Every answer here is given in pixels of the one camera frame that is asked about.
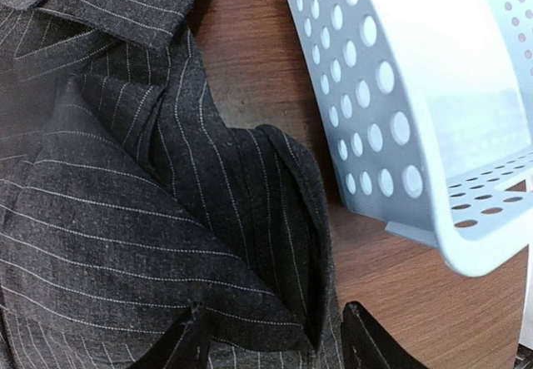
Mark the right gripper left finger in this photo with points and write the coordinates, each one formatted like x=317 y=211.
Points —
x=185 y=344

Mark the black pinstriped long sleeve shirt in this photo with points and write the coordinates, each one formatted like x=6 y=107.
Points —
x=126 y=199

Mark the light blue perforated plastic basket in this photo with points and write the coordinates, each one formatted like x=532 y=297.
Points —
x=427 y=111

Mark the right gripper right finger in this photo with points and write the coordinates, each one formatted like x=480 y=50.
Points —
x=367 y=345

